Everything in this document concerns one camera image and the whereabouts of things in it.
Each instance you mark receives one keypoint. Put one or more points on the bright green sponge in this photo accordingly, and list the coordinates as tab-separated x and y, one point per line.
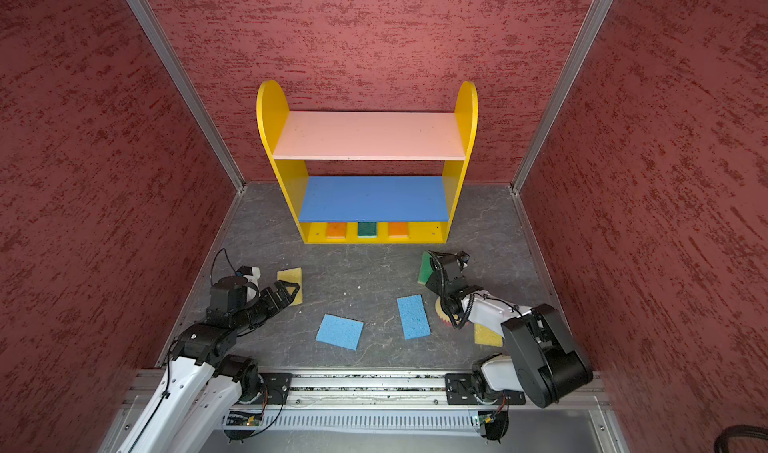
426	269

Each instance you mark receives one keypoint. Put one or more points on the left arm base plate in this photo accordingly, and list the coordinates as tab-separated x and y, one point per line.
266	388

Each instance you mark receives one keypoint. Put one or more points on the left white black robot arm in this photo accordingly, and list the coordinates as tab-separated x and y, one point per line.
203	380

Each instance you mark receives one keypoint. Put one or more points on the yellow sponge near right arm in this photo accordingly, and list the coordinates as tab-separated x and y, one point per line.
486	337

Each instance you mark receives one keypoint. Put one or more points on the yellow sponge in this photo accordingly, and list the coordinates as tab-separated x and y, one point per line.
294	279

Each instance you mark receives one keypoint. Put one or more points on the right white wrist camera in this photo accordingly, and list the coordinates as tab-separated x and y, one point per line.
463	258

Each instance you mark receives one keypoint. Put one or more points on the tan orange-backed sponge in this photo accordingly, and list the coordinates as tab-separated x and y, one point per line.
336	230

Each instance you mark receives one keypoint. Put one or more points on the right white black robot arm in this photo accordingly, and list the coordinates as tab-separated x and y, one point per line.
542	362

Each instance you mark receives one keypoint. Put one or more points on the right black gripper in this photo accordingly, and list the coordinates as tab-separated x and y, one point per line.
431	284

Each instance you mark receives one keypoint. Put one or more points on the dark green sponge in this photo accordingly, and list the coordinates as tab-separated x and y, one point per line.
367	229

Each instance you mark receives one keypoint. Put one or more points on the orange sponge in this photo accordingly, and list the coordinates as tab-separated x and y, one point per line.
398	229

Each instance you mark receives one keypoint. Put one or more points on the round smiley face sponge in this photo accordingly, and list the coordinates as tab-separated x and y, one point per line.
442	315

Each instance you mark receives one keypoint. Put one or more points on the light blue sponge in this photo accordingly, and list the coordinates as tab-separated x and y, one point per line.
340	332
413	317

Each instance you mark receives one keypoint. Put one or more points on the aluminium mounting rail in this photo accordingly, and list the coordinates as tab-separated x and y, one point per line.
384	389

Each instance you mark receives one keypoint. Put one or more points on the light blue sponge left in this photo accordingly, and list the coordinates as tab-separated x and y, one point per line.
340	332

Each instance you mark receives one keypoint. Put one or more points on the light blue sponge right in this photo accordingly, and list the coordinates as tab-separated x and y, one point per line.
413	317

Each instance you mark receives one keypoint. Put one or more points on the yellow shelf with coloured boards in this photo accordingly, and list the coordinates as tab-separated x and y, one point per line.
428	203

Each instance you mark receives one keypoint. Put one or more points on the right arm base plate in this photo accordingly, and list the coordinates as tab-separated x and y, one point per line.
463	389

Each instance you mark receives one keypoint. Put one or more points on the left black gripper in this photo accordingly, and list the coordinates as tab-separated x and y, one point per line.
274	306

